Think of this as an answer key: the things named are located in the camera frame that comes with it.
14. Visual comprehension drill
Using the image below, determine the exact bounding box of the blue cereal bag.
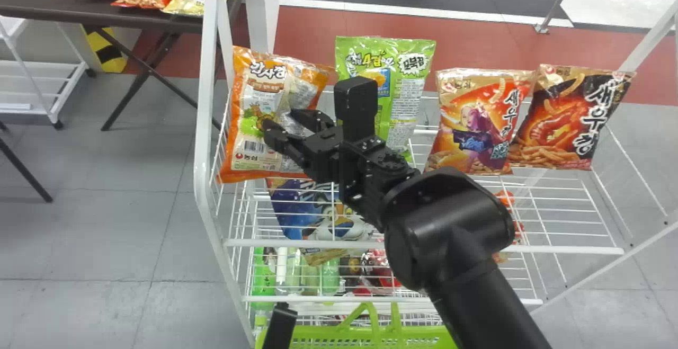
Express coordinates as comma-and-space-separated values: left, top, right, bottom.
266, 178, 378, 258

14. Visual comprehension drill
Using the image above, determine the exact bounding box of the green bottle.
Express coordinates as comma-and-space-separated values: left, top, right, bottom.
251, 246, 276, 311
318, 258, 341, 294

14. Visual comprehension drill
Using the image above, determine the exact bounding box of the green snack packet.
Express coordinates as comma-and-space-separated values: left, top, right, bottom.
334, 35, 437, 162

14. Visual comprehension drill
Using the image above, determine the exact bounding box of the dark side table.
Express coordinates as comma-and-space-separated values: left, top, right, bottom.
0, 0, 255, 132

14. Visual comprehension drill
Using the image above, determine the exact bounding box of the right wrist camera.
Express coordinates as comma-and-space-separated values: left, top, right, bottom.
333, 76, 380, 144

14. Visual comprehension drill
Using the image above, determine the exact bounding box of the white shelf trolley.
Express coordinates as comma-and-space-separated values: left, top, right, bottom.
0, 14, 97, 130

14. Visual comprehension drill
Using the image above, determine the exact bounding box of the red snack packet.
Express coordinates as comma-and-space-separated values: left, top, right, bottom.
493, 189, 526, 264
352, 248, 404, 297

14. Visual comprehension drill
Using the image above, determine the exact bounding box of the yellow black striped post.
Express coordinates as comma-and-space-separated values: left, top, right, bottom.
81, 24, 129, 74

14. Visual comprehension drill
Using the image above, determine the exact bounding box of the black and gold snack packet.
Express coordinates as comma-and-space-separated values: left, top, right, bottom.
506, 64, 637, 172

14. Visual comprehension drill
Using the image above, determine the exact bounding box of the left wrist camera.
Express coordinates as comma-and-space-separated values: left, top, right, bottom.
262, 303, 298, 349

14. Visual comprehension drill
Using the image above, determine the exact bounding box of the white wire rack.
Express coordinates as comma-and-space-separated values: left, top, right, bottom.
193, 0, 678, 349

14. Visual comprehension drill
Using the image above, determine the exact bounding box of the green basket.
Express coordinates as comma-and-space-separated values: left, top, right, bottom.
255, 301, 459, 349

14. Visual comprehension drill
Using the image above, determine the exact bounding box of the gold snack packet purple figure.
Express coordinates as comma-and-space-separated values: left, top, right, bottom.
424, 68, 536, 176

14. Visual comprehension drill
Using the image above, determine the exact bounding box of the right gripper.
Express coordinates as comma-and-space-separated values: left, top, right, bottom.
262, 108, 362, 183

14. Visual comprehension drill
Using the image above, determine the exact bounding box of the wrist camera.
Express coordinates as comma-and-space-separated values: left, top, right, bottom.
262, 303, 298, 349
333, 76, 380, 144

